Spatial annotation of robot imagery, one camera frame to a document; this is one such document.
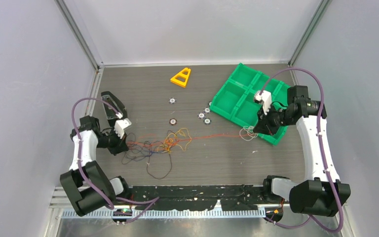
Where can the round token upper left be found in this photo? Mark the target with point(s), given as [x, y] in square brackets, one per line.
[172, 100]

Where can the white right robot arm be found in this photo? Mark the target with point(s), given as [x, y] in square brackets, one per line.
[321, 193]

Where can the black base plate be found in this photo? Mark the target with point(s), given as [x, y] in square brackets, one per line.
[199, 197]

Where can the green compartment bin tray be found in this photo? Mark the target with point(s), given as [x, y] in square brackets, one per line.
[235, 100]

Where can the brown round token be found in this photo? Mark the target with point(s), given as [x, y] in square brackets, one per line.
[173, 121]

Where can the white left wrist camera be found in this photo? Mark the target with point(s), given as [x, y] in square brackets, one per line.
[121, 124]

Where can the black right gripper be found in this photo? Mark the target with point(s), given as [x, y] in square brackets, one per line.
[264, 125]

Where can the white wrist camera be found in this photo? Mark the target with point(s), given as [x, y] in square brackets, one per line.
[121, 124]
[263, 98]

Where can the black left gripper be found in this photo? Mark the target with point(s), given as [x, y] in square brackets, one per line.
[120, 145]

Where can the round token middle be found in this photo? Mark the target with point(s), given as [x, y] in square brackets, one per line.
[201, 115]

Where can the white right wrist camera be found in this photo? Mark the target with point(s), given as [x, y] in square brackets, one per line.
[263, 98]

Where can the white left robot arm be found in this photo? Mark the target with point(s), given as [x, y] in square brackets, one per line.
[89, 189]

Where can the yellow triangular plastic piece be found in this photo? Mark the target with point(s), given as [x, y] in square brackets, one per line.
[181, 78]

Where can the round token lower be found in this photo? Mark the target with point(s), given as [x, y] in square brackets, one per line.
[207, 121]

